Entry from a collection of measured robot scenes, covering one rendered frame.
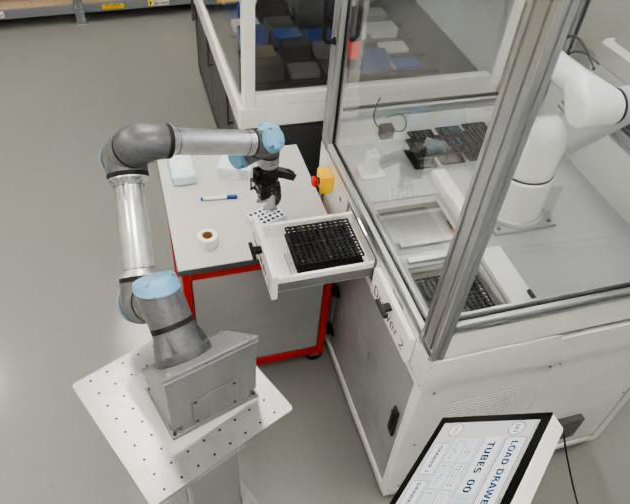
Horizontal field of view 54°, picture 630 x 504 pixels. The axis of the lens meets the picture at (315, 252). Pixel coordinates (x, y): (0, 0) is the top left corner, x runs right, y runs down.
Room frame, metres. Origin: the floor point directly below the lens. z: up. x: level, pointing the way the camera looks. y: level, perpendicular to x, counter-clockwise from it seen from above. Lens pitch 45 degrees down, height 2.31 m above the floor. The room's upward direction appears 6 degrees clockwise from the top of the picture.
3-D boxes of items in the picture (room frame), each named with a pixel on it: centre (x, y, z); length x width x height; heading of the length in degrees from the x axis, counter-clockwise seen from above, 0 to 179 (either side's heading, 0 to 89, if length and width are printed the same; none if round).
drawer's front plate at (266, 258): (1.38, 0.16, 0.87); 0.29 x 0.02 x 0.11; 21
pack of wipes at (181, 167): (1.88, 0.55, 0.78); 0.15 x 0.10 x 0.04; 22
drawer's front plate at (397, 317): (1.19, -0.25, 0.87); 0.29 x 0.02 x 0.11; 21
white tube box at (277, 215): (1.65, 0.19, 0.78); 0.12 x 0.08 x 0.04; 131
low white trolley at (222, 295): (1.77, 0.29, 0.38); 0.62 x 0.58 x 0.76; 21
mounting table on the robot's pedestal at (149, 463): (0.91, 0.33, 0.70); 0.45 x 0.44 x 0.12; 134
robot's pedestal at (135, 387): (0.92, 0.31, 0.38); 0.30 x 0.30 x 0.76; 44
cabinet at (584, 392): (1.61, -0.61, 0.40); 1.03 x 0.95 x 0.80; 21
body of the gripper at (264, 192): (1.66, 0.19, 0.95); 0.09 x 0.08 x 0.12; 131
